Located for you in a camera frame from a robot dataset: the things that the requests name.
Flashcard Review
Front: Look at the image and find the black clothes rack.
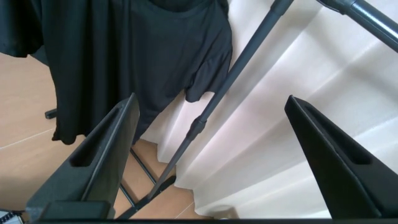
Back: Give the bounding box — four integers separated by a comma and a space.
45, 0, 398, 220

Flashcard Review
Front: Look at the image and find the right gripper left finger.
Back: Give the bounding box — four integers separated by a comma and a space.
26, 92, 140, 218

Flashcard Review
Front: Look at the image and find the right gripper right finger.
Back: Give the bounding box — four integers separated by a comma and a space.
284, 95, 398, 218

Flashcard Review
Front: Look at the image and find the black garment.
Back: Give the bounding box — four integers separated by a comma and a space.
0, 0, 233, 146

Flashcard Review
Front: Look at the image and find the white curtain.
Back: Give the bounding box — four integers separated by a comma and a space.
141, 0, 398, 218

